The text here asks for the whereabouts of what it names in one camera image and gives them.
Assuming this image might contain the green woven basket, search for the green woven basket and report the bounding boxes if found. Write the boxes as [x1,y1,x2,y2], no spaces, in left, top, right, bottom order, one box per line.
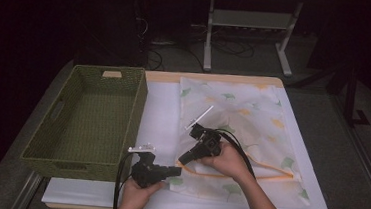
[17,58,150,185]

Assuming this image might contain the left hand-held gripper black cable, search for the left hand-held gripper black cable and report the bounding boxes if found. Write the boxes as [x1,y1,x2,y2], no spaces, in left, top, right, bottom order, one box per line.
[112,150,135,209]

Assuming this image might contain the right hand-held gripper black cable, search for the right hand-held gripper black cable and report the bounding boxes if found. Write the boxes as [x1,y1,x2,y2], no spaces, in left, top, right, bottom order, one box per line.
[212,127,262,179]

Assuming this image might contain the hand-held gripper black cable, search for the hand-held gripper black cable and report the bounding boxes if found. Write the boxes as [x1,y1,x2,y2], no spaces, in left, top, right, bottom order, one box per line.
[212,127,262,179]
[112,150,135,209]

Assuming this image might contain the beige cloth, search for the beige cloth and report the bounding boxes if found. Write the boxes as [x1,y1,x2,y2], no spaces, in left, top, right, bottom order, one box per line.
[198,100,292,171]

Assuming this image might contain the metal floor rail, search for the metal floor rail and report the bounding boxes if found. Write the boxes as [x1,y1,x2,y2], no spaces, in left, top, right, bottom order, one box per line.
[319,92,371,209]
[9,170,44,209]

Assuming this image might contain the black floor cables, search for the black floor cables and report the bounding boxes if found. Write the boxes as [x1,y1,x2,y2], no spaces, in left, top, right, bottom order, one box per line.
[144,30,257,79]

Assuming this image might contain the leaf print zip bag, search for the leaf print zip bag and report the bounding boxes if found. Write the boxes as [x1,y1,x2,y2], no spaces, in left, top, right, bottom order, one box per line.
[165,76,320,209]

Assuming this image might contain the person's left hand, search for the person's left hand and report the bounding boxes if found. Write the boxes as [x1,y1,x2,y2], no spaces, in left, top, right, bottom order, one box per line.
[118,177,167,209]

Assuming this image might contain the white metal desk frame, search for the white metal desk frame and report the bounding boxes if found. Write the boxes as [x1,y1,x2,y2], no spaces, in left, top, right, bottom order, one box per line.
[201,0,305,79]

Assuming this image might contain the black metal stand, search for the black metal stand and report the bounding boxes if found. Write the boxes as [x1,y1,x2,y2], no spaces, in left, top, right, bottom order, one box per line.
[286,57,371,129]

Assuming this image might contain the person's right hand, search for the person's right hand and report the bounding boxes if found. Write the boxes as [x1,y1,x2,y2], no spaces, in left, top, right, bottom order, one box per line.
[197,139,256,185]

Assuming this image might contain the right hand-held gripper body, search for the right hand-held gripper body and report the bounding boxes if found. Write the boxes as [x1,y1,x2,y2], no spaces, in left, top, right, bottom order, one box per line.
[181,103,226,161]

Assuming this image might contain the white table sheet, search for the white table sheet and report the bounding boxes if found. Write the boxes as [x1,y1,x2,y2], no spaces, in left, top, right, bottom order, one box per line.
[40,68,342,209]

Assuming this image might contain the grey tray under desk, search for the grey tray under desk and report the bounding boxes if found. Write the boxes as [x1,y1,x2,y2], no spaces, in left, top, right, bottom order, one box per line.
[211,6,295,33]

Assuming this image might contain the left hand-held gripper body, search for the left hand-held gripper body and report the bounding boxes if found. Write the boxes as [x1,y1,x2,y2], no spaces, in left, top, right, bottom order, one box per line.
[124,141,172,191]

